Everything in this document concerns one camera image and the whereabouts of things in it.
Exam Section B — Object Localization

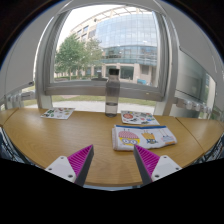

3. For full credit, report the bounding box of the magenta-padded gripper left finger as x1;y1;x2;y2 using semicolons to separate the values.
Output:
44;144;95;187

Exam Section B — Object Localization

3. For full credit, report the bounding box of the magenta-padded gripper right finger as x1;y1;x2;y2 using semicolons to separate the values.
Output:
133;144;183;186

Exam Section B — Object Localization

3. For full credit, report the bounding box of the sticker sheet with green stickers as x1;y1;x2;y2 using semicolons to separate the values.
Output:
40;107;76;120

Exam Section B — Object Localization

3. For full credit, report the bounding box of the sticker sheet with red circle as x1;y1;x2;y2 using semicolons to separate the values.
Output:
120;110;160;126

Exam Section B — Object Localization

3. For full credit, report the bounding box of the clear black-capped water bottle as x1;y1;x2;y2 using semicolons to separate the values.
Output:
104;68;121;118

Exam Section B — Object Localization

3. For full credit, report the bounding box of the green tree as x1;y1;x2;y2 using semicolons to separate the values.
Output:
54;33;104;80

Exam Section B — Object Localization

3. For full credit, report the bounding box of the glass office building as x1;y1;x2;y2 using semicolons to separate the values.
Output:
68;5;159;84

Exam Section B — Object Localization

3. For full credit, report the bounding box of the white rail with knobs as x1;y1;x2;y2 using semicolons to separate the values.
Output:
173;97;214;115
5;90;36;105

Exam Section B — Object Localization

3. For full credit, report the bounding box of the white window frame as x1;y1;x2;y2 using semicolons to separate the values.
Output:
34;0;181;111

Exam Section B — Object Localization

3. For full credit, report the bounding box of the grey window handle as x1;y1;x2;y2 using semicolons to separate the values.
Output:
94;71;108;82

